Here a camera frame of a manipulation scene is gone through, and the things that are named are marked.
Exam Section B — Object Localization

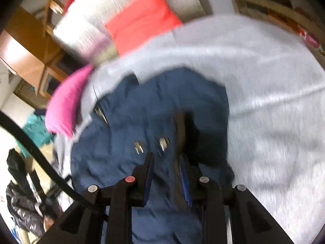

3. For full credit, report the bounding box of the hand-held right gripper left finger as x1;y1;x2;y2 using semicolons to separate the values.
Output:
43;152;155;244

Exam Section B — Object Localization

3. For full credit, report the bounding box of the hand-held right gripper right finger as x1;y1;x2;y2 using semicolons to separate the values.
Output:
178;155;295;244

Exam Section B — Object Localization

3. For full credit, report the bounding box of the navy blue padded jacket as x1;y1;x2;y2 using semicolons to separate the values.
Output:
69;66;235;244

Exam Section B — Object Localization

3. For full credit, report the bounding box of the pink pillow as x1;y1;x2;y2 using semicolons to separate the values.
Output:
45;64;94;137

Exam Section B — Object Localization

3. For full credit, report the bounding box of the beige chair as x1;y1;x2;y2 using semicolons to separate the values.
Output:
14;142;64;244

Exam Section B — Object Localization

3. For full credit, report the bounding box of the grey bed sheet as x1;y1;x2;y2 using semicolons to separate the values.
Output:
52;14;325;244

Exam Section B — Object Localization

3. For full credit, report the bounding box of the teal cloth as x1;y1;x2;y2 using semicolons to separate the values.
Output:
16;113;56;158

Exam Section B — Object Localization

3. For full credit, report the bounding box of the shiny black jacket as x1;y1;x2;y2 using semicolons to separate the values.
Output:
5;180;47;238

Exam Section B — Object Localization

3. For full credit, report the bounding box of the black cloth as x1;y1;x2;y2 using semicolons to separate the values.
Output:
6;148;41;196

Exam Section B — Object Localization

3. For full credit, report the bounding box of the orange-red pillow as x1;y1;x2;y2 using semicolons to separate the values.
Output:
105;0;183;57

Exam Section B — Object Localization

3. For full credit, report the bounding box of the curved wooden arch column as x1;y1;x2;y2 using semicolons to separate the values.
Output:
0;6;73;101

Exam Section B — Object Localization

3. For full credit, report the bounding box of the wooden stair railing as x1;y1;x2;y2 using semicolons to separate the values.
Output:
42;0;65;37

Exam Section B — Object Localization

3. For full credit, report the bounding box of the black cable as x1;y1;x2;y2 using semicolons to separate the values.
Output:
0;112;106;213

